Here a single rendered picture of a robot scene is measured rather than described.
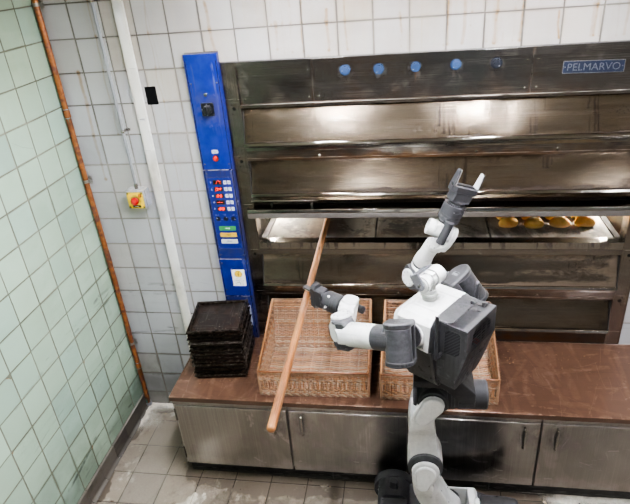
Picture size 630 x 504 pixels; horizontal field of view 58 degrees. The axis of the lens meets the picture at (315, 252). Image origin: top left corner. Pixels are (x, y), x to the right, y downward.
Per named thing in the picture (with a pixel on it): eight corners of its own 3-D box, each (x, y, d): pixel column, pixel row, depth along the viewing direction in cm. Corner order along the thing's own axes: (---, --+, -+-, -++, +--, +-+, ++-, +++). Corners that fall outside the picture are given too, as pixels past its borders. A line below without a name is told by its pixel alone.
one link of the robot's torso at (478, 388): (483, 394, 226) (486, 359, 218) (488, 417, 215) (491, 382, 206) (412, 392, 230) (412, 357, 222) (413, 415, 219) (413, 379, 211)
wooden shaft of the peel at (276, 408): (275, 434, 180) (274, 427, 179) (266, 434, 181) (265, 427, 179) (333, 210, 328) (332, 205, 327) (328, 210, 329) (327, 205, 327)
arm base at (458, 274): (471, 292, 226) (493, 291, 217) (455, 315, 221) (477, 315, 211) (451, 264, 222) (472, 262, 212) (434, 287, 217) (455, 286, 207)
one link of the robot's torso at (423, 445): (439, 453, 247) (450, 370, 225) (441, 487, 232) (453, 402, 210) (404, 450, 249) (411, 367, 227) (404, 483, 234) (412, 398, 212)
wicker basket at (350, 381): (275, 337, 325) (270, 296, 312) (374, 338, 317) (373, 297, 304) (258, 396, 283) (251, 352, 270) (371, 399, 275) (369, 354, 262)
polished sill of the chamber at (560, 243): (262, 243, 307) (261, 237, 305) (619, 244, 277) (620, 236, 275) (259, 249, 302) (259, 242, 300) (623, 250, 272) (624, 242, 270)
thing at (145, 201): (134, 203, 300) (130, 186, 295) (152, 203, 298) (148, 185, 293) (128, 209, 293) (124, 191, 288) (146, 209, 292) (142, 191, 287)
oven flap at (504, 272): (265, 284, 311) (264, 248, 308) (614, 289, 282) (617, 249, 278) (263, 286, 307) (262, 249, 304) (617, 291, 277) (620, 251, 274)
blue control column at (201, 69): (298, 260, 524) (272, 10, 423) (315, 261, 521) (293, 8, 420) (245, 410, 356) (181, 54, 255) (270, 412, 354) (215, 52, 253)
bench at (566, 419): (218, 405, 362) (202, 332, 335) (624, 426, 322) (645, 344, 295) (188, 478, 313) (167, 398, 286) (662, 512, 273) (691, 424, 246)
